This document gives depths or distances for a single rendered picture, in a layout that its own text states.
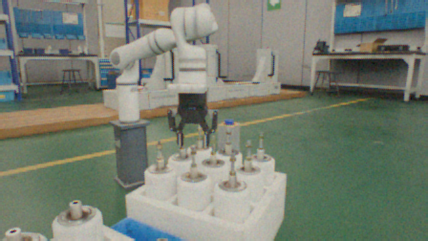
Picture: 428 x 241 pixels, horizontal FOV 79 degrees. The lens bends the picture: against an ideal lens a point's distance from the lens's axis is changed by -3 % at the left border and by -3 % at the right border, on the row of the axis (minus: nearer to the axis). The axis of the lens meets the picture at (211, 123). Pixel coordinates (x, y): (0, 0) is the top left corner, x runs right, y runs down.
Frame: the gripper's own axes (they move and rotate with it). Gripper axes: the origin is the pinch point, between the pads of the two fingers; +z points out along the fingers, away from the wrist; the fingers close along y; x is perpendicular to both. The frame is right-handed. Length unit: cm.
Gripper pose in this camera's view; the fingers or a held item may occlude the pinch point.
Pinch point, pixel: (193, 142)
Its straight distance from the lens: 73.7
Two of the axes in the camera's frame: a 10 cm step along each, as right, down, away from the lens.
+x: -1.7, 2.1, -9.6
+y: -9.9, -0.4, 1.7
